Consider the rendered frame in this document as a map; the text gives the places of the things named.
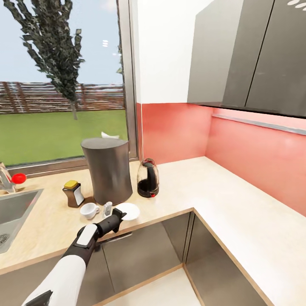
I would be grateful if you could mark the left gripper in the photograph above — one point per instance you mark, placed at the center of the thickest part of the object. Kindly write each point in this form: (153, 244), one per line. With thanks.
(115, 219)

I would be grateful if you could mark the coffee cup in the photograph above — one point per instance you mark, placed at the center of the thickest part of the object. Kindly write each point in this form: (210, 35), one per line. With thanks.
(89, 210)

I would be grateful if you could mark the paper coffee filter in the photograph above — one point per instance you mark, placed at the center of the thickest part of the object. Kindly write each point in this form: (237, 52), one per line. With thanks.
(105, 135)

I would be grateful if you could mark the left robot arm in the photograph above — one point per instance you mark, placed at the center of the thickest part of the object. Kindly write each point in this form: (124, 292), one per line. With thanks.
(61, 287)

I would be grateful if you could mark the coffee maker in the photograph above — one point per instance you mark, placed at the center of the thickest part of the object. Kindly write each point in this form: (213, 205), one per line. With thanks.
(108, 163)

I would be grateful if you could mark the bottle of coffee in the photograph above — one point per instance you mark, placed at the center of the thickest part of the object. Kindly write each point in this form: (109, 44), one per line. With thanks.
(72, 189)

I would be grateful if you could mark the electric kettle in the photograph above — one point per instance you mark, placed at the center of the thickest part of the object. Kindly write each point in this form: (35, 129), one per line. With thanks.
(148, 178)

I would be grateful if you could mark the saucer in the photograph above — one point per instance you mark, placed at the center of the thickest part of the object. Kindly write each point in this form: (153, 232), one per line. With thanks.
(131, 210)

